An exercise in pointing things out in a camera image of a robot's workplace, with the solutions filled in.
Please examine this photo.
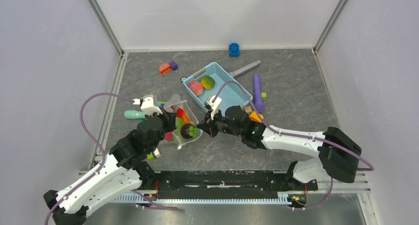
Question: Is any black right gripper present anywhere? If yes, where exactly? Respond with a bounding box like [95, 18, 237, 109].
[196, 107, 243, 138]

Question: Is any red toy chili pepper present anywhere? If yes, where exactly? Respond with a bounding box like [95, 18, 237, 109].
[164, 132, 173, 142]

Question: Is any clear polka dot zip bag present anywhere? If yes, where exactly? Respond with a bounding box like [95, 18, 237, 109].
[162, 94, 203, 150]

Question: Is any dark toy mangosteen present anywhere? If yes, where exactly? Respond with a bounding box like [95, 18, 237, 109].
[181, 123, 198, 139]

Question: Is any green toy pea pod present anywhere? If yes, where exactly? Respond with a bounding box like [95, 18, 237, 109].
[173, 117, 185, 136]

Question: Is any orange red toy fruit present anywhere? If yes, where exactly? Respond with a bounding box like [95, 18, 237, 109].
[176, 107, 191, 124]

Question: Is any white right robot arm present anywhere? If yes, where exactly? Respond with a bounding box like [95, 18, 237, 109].
[197, 106, 362, 189]

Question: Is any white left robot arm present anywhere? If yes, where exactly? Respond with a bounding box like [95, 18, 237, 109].
[43, 111, 176, 225]

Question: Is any multicolour brick stack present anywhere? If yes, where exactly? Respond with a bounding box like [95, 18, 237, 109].
[157, 101, 165, 107]

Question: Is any mint green toy microphone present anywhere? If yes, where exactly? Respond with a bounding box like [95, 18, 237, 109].
[124, 110, 145, 120]

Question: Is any green white brick block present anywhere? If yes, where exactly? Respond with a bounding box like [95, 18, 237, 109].
[147, 149, 161, 160]

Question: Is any pink toy peach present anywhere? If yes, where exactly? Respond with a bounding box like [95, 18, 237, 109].
[188, 81, 204, 96]

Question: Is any light blue plastic basket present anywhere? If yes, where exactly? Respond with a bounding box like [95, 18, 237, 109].
[181, 62, 253, 114]

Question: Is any green orange toy mango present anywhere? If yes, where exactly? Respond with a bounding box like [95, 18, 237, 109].
[201, 75, 215, 90]

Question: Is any wooden cube upper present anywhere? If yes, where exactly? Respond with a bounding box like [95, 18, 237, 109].
[245, 106, 253, 115]

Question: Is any orange brick stack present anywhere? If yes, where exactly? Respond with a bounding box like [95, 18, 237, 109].
[249, 111, 264, 123]

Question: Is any purple toy microphone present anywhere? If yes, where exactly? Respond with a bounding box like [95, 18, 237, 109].
[253, 73, 265, 114]

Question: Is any orange toy brick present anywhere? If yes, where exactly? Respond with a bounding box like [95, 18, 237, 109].
[159, 63, 171, 75]

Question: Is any small green brick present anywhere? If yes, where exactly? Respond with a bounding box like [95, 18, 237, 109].
[261, 92, 267, 100]

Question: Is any purple toy brick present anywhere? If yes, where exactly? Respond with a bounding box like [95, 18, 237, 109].
[169, 61, 178, 71]

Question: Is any blue toy brick car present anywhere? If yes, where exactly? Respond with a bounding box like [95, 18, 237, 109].
[229, 43, 240, 57]

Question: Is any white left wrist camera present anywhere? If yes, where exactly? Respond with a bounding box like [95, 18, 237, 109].
[132, 94, 163, 116]

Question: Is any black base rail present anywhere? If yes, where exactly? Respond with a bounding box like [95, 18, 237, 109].
[137, 170, 318, 200]

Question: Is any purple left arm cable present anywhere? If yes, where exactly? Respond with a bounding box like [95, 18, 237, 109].
[44, 92, 179, 225]

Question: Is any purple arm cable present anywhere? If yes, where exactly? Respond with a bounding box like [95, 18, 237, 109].
[44, 92, 179, 225]
[212, 81, 375, 211]

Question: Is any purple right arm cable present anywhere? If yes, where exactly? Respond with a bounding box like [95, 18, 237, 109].
[212, 81, 375, 211]

